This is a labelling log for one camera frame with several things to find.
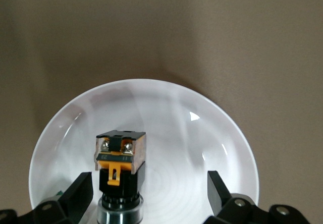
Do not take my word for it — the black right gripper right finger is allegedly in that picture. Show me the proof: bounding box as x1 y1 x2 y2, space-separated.
201 170 307 224

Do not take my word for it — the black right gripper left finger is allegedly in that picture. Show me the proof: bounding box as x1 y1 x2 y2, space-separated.
0 171 94 224

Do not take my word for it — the orange black push-button switch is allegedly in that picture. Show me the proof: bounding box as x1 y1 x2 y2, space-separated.
95 130 147 224

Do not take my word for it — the pink round plate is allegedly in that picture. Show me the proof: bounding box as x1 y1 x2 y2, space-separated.
28 79 260 224

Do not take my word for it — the brown table mat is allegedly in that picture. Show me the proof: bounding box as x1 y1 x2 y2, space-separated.
0 0 323 224

